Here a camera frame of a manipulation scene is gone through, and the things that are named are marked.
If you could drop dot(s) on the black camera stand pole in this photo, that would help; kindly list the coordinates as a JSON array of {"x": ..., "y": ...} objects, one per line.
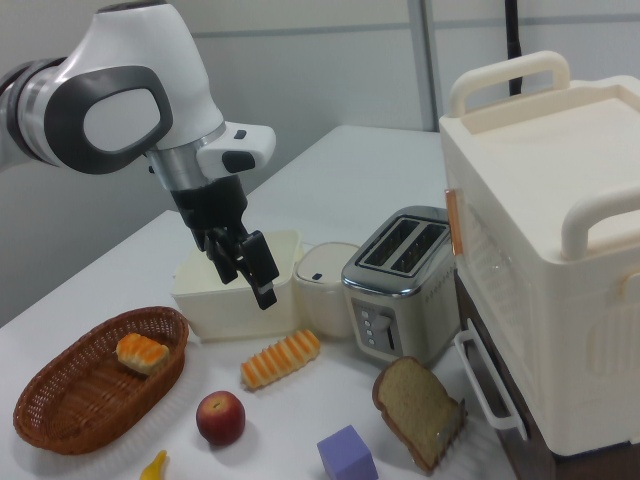
[{"x": 513, "y": 40}]

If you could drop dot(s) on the orange glazed bread roll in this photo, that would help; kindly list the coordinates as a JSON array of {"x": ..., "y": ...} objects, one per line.
[{"x": 142, "y": 354}]

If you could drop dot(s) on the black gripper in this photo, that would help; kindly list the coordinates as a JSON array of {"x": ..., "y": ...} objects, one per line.
[{"x": 212, "y": 207}]

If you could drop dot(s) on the purple foam cube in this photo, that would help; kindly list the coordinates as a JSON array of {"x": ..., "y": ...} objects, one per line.
[{"x": 347, "y": 457}]

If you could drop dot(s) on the brown bread slice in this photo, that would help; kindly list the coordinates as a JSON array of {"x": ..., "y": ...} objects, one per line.
[{"x": 412, "y": 405}]

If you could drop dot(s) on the yellow banana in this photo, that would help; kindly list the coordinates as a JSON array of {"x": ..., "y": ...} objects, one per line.
[{"x": 155, "y": 469}]

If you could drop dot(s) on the cream open plastic box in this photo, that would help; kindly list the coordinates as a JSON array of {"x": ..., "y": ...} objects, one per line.
[{"x": 225, "y": 310}]

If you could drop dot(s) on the small white lidded bin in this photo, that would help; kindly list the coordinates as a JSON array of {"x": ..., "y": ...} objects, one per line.
[{"x": 322, "y": 295}]

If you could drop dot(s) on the red apple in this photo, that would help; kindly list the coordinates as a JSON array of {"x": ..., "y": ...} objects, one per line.
[{"x": 220, "y": 417}]

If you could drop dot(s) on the dark brown cabinet base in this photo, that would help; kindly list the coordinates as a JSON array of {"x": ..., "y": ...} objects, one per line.
[{"x": 480, "y": 320}]

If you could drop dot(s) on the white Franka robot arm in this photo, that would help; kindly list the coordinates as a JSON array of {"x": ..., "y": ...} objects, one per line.
[{"x": 125, "y": 65}]

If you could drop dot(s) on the striped long bread loaf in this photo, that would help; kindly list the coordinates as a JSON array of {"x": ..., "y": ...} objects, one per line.
[{"x": 280, "y": 359}]

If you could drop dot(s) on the silver two-slot toaster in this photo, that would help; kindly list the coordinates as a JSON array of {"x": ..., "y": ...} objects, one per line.
[{"x": 395, "y": 320}]

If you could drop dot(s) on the brown wicker basket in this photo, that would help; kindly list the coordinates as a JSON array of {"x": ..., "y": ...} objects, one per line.
[{"x": 75, "y": 400}]

